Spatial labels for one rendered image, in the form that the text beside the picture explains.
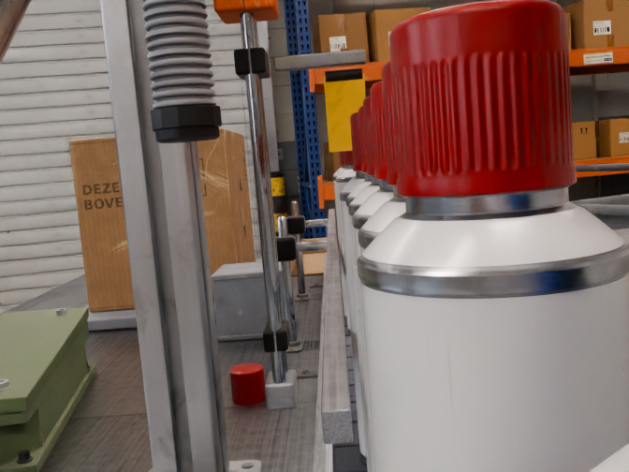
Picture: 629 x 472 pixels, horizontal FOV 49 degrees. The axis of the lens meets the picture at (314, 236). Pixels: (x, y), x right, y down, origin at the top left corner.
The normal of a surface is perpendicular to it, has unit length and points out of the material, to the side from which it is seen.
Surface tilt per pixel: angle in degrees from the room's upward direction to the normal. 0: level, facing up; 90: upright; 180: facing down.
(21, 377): 4
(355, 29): 89
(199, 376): 90
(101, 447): 0
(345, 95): 90
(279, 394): 90
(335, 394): 0
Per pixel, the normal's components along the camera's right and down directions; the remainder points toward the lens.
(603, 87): 0.15, 0.10
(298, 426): -0.08, -0.99
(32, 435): 0.80, 0.00
